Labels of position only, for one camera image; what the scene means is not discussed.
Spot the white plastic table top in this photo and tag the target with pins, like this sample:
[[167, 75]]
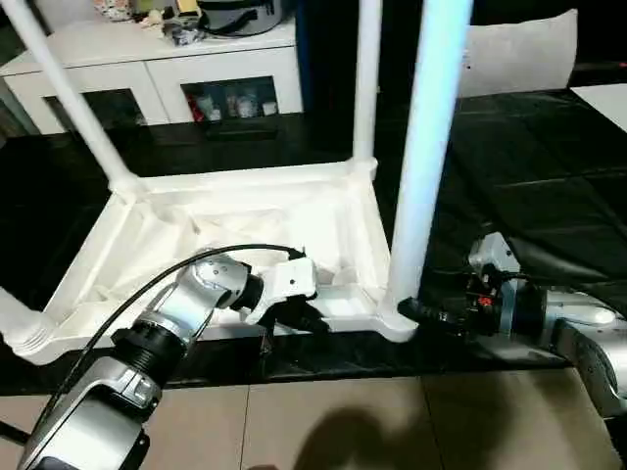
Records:
[[245, 211]]

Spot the white plastic table leg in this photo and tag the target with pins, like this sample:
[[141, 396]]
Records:
[[431, 137], [69, 98], [366, 78], [20, 328]]

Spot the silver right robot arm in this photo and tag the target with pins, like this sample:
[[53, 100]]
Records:
[[588, 338]]

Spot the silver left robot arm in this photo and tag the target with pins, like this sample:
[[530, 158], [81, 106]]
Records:
[[176, 313]]

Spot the white flat board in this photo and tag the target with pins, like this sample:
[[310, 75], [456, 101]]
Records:
[[605, 106]]

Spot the black cabinet with yellow label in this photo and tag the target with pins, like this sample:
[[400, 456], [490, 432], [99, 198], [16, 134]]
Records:
[[333, 59]]

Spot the grey pillow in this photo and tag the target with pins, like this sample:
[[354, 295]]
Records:
[[529, 54]]

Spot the white sideboard cabinet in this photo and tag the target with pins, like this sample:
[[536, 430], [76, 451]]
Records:
[[98, 59]]

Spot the colourful clutter bundle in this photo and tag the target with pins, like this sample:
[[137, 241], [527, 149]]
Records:
[[167, 20]]

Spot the grey curtain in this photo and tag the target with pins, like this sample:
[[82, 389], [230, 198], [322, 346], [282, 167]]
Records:
[[12, 108]]

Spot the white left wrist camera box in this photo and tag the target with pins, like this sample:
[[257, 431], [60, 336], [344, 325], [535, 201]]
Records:
[[289, 278]]

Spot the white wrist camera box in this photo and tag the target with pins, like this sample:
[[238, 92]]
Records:
[[493, 255], [289, 278]]

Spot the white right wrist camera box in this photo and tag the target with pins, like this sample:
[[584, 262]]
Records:
[[493, 255]]

